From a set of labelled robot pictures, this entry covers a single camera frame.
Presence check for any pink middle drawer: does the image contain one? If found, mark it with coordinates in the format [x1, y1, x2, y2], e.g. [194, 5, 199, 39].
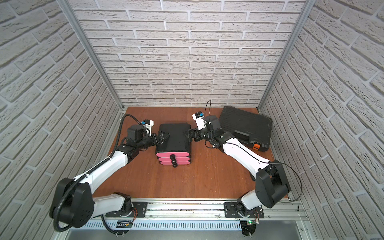
[158, 157, 190, 163]

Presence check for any left black corrugated cable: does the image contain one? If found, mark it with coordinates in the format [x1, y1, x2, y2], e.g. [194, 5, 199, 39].
[52, 113, 142, 233]

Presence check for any pink bottom drawer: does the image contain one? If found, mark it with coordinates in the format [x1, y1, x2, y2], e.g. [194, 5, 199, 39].
[160, 161, 191, 166]

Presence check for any pink top drawer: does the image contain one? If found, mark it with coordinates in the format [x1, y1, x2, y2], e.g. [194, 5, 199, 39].
[156, 152, 190, 158]

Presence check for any right aluminium corner post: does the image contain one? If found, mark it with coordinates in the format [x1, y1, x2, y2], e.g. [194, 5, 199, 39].
[257, 0, 316, 110]

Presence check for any left aluminium corner post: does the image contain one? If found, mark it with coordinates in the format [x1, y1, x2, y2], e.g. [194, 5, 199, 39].
[57, 0, 124, 111]

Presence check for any right thin black cable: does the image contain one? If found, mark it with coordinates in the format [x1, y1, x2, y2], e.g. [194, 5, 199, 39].
[204, 99, 303, 203]

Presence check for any black plastic tool case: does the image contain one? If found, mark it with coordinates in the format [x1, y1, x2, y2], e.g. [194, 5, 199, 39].
[219, 106, 273, 152]

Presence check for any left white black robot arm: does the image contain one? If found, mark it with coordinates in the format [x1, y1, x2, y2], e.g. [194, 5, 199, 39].
[49, 125, 170, 232]

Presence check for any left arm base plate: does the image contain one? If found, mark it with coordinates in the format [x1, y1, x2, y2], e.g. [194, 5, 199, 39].
[106, 202, 148, 218]

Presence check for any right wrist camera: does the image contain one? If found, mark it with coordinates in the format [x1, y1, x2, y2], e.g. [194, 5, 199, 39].
[193, 111, 206, 130]

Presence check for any aluminium corner post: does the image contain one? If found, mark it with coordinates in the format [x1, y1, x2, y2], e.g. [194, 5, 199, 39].
[57, 0, 124, 111]
[257, 0, 316, 110]

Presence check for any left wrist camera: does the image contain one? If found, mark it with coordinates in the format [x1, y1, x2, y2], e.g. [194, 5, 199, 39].
[141, 119, 154, 132]

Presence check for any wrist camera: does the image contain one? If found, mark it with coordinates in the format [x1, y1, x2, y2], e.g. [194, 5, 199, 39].
[141, 119, 154, 132]
[193, 111, 206, 130]

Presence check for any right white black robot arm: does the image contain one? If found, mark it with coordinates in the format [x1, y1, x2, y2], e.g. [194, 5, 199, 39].
[184, 112, 291, 217]

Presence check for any pink drawer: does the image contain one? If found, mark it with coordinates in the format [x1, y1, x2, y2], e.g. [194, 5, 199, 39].
[158, 157, 190, 163]
[156, 152, 190, 158]
[160, 161, 191, 166]

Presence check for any black drawer cabinet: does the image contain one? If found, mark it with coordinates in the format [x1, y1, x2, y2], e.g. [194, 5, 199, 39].
[155, 124, 191, 158]

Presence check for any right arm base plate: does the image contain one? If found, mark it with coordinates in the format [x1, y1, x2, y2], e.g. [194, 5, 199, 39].
[224, 202, 265, 219]

